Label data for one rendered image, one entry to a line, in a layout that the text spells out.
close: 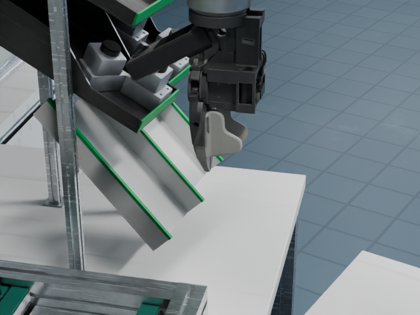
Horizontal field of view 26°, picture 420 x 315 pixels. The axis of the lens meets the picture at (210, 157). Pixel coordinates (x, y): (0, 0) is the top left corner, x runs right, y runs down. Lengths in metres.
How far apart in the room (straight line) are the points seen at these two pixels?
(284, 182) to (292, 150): 2.09
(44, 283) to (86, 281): 0.06
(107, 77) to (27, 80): 1.09
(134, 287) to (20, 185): 0.57
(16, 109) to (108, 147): 0.82
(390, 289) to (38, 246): 0.63
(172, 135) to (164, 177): 0.15
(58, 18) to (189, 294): 0.45
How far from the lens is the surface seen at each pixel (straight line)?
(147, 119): 1.33
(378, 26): 5.62
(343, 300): 1.55
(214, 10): 1.03
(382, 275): 1.62
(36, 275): 1.44
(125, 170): 1.47
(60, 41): 1.30
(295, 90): 4.60
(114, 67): 1.36
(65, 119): 1.34
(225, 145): 1.11
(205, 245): 1.67
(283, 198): 1.83
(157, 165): 1.50
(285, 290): 2.01
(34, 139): 2.39
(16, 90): 2.38
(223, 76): 1.05
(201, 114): 1.07
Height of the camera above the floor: 1.75
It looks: 27 degrees down
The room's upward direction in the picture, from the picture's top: straight up
